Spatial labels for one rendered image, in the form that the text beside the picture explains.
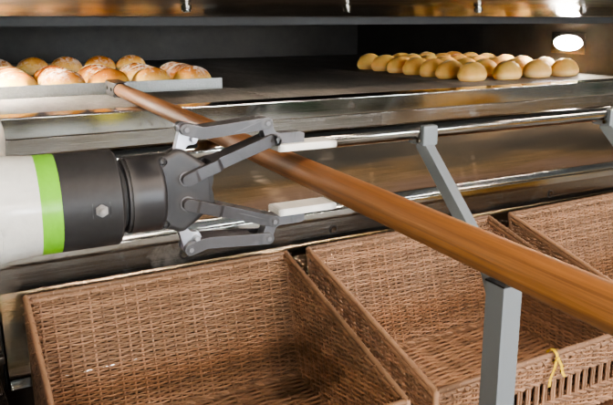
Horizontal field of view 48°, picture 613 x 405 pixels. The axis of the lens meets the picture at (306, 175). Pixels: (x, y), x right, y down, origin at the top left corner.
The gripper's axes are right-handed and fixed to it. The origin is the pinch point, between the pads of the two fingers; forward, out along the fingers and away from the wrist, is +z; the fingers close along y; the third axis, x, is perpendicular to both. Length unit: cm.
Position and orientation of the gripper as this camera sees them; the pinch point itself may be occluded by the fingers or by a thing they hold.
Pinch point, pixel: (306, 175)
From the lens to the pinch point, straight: 75.2
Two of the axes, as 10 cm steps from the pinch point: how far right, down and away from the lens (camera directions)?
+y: 0.0, 9.8, 2.2
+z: 8.9, -1.0, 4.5
